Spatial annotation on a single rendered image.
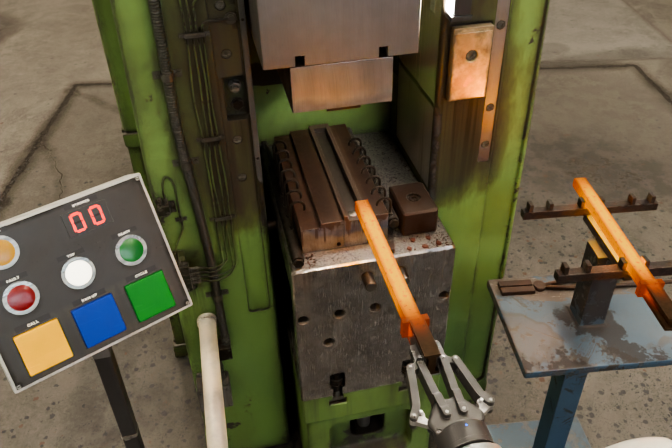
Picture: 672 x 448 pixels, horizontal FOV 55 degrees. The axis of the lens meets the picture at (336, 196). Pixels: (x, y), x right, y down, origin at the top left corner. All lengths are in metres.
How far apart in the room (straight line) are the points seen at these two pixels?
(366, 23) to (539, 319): 0.83
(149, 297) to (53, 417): 1.28
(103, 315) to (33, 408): 1.32
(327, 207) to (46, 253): 0.60
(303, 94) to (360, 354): 0.71
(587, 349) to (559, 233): 1.55
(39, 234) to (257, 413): 1.06
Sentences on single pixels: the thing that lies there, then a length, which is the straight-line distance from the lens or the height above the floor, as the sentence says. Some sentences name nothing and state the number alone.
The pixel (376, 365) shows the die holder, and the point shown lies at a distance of 1.70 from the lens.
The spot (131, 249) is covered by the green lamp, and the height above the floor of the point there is 1.09.
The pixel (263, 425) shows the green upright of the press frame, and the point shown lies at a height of 0.13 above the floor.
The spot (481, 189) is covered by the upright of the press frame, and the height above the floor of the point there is 0.91.
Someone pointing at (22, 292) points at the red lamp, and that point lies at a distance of 1.24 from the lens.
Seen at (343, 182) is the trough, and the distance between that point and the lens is 1.56.
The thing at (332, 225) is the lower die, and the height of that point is 0.98.
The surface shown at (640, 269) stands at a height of 0.99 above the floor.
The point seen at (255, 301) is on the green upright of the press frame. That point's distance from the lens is 1.74.
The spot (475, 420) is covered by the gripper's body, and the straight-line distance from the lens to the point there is 0.96.
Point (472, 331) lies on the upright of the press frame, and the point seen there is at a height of 0.37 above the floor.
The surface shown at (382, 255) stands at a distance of 1.22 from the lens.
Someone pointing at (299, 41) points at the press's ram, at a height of 1.41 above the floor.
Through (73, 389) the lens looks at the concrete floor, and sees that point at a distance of 2.56.
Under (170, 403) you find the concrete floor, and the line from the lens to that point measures 2.41.
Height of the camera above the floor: 1.87
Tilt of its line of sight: 36 degrees down
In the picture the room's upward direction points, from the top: 2 degrees counter-clockwise
